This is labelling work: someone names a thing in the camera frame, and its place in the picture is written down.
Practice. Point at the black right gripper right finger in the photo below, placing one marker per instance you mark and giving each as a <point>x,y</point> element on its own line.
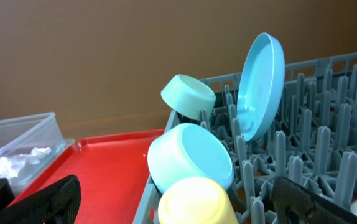
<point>294,203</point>

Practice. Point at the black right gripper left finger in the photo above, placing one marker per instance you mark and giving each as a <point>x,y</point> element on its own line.
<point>58,203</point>

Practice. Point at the white napkin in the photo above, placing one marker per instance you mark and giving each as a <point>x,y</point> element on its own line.
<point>11,166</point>

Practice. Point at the yellow plastic cup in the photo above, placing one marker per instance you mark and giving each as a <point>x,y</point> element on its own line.
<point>196,200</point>

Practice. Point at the light blue bowl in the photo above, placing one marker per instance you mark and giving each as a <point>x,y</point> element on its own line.
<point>188,150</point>

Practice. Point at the light blue plate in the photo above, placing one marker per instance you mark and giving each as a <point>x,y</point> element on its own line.
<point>261,86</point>

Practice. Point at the mint green bowl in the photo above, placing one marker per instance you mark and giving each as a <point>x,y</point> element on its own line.
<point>188,96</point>

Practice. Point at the grey dishwasher rack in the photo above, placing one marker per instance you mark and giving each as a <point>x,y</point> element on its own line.
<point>318,114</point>

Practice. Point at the red serving tray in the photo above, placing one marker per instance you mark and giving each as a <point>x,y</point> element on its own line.
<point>112,171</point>

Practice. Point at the clear plastic bin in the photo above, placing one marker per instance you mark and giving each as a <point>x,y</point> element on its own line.
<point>20,135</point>

